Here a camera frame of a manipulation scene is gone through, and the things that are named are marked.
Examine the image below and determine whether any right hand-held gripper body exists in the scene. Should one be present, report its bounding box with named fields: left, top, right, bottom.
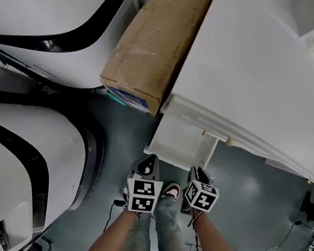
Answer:
left=180, top=162, right=223, bottom=216

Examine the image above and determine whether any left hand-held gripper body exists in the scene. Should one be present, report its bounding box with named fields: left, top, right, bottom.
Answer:
left=118, top=152, right=167, bottom=218

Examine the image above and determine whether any white desk drawer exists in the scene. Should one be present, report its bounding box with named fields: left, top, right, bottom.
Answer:
left=139, top=106, right=223, bottom=177

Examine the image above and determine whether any person's right forearm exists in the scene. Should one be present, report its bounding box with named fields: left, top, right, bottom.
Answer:
left=189, top=205, right=239, bottom=251

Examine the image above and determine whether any person's left forearm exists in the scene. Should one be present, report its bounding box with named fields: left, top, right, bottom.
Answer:
left=62, top=208, right=146, bottom=251

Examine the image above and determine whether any white desk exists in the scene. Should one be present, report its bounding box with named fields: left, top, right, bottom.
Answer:
left=126, top=0, right=314, bottom=215

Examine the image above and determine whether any person's right leg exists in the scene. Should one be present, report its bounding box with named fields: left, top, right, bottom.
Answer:
left=150, top=195, right=187, bottom=251

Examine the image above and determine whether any person's leg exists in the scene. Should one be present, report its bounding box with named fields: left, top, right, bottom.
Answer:
left=105, top=209, right=159, bottom=251
left=150, top=195, right=187, bottom=251

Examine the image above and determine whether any person's left leg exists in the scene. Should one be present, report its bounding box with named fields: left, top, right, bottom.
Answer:
left=105, top=209, right=159, bottom=251

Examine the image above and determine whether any teal plastic piece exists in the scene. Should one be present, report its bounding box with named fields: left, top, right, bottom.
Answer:
left=105, top=85, right=129, bottom=109

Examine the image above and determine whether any white and black service robot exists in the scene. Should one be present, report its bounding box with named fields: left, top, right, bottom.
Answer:
left=0, top=0, right=149, bottom=100
left=0, top=86, right=118, bottom=251

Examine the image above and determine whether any long brown cardboard box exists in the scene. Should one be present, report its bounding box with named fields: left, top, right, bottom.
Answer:
left=90, top=0, right=236, bottom=123

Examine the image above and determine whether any black power cable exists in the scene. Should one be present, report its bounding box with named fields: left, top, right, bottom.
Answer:
left=99, top=198, right=131, bottom=234

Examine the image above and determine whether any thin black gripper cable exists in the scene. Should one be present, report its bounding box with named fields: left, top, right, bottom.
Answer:
left=185, top=209, right=207, bottom=251

